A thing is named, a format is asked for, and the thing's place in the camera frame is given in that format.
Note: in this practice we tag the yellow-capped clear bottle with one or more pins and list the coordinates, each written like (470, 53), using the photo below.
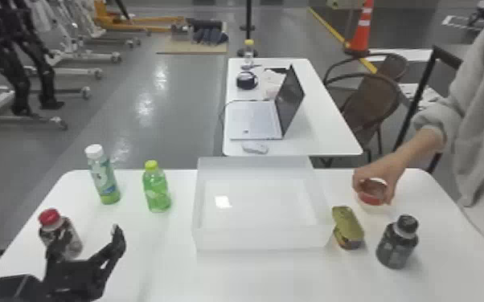
(248, 52)

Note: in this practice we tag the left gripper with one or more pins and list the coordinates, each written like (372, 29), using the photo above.
(71, 280)

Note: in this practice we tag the black round device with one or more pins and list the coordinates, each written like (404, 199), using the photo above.
(247, 80)

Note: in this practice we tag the orange cone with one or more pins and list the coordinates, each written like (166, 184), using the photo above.
(362, 29)

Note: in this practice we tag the yellow can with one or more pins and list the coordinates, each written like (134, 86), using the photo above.
(347, 227)

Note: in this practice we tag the red can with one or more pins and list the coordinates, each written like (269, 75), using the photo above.
(370, 196)

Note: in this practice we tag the clear box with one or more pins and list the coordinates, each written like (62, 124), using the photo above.
(259, 236)

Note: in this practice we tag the black post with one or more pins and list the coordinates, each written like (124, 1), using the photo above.
(248, 25)

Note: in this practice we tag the brown chair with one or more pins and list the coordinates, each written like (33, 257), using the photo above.
(370, 107)
(394, 66)

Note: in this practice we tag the white computer mouse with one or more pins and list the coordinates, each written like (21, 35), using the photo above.
(255, 147)

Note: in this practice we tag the silver laptop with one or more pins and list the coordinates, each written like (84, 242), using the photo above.
(263, 120)

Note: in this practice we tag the person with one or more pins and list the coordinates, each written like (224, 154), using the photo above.
(482, 126)

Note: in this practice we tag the person's hand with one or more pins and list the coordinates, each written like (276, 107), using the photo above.
(377, 170)

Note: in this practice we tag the red-capped dark bottle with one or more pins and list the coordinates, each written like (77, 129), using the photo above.
(56, 227)

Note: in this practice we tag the white-capped green bottle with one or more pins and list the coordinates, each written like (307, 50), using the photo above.
(105, 179)

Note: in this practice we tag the black bottle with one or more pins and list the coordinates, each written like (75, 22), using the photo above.
(396, 246)

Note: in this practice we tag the white side table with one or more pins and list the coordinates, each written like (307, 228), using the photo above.
(322, 126)

